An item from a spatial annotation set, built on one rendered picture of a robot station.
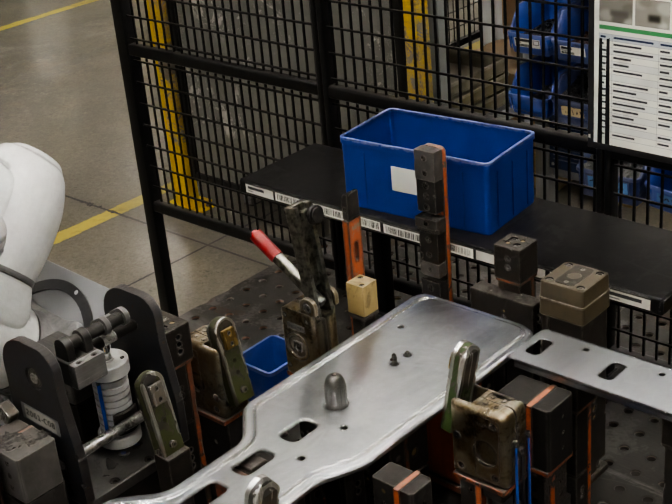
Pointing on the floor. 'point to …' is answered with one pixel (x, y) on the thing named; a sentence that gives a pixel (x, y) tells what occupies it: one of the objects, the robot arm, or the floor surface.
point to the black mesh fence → (124, 19)
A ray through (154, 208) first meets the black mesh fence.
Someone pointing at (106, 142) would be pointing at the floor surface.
